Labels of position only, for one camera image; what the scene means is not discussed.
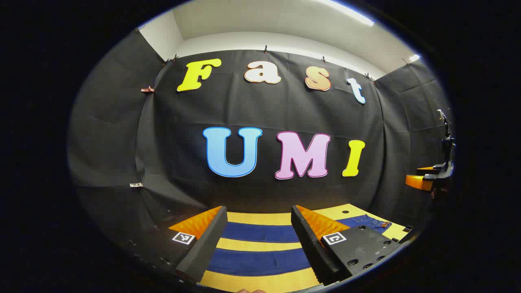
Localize blue denim jeans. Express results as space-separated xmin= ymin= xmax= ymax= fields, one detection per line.
xmin=208 ymin=214 xmax=392 ymax=277

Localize black backdrop cloth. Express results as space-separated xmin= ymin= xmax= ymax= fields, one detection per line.
xmin=67 ymin=28 xmax=454 ymax=253

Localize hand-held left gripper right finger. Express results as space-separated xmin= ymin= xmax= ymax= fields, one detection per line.
xmin=291 ymin=205 xmax=407 ymax=285

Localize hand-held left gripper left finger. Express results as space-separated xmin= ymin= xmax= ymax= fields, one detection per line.
xmin=122 ymin=206 xmax=228 ymax=284

